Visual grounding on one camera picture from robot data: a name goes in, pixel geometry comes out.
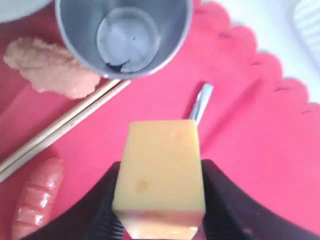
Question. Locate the wooden chopstick left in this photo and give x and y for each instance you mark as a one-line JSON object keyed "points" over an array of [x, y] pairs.
{"points": [[109, 84]]}

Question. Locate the stainless steel cup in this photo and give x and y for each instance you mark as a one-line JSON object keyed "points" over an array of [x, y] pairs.
{"points": [[124, 39]]}

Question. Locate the steel table knife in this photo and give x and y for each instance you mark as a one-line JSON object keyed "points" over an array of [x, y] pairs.
{"points": [[201, 103]]}

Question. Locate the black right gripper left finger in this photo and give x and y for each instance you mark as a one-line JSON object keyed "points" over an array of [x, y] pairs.
{"points": [[91, 218]]}

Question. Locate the red sausage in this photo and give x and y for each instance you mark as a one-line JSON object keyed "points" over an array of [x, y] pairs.
{"points": [[35, 203]]}

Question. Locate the orange fried nugget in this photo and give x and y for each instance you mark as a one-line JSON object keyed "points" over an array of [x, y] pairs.
{"points": [[50, 68]]}

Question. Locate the red scalloped table cloth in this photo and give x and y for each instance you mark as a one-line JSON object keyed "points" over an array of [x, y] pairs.
{"points": [[259, 128]]}

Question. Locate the yellow cheese wedge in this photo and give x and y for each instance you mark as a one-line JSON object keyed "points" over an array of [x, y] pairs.
{"points": [[159, 191]]}

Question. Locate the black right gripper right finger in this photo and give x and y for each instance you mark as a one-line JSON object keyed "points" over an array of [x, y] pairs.
{"points": [[233, 215]]}

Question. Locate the white perforated plastic basket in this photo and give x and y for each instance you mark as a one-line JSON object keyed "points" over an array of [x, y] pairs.
{"points": [[306, 20]]}

